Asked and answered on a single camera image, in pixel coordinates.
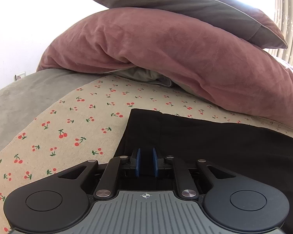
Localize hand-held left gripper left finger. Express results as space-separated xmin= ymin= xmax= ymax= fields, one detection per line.
xmin=56 ymin=148 xmax=141 ymax=200

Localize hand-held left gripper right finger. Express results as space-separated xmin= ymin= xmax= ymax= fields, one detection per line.
xmin=152 ymin=148 xmax=237 ymax=198

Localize black pants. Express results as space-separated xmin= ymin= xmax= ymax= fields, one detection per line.
xmin=113 ymin=108 xmax=293 ymax=231

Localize cherry print bed sheet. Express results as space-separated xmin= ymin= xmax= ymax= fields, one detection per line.
xmin=0 ymin=74 xmax=293 ymax=234

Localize long pink duvet roll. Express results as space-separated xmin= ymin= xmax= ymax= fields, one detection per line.
xmin=36 ymin=7 xmax=293 ymax=134

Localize grey plush blanket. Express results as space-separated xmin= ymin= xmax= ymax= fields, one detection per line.
xmin=0 ymin=68 xmax=106 ymax=162

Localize pink and grey pillow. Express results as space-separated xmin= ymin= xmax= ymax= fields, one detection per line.
xmin=73 ymin=0 xmax=289 ymax=50

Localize beige curtain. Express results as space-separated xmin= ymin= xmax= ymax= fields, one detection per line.
xmin=273 ymin=0 xmax=293 ymax=69

